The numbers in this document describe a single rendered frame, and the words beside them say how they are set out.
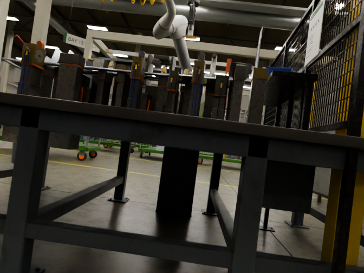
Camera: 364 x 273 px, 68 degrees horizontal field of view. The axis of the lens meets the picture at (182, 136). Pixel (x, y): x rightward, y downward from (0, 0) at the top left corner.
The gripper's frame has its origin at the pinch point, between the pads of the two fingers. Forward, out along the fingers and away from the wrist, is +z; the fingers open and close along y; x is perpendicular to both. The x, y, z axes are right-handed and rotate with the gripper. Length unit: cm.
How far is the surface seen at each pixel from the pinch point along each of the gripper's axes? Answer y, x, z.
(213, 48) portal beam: -591, -20, -204
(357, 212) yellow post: 50, 79, 90
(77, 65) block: 19, -61, 31
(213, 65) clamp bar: -17.6, 14.9, 15.2
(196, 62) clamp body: 22.7, 8.3, 26.3
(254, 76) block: 14, 39, 29
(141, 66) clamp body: 19.7, -22.9, 29.4
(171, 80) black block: 19.1, -4.8, 36.1
